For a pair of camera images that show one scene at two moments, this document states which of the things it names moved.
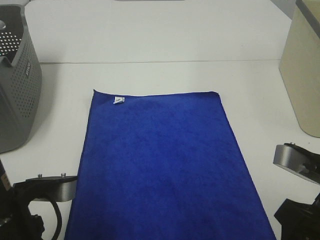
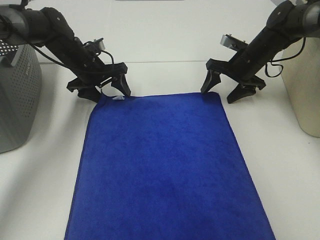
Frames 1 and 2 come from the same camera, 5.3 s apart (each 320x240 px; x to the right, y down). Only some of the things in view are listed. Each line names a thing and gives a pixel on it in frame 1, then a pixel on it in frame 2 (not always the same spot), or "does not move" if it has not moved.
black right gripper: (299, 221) → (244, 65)
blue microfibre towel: (164, 165) does not move
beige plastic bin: (299, 66) does not move
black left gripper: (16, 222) → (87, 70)
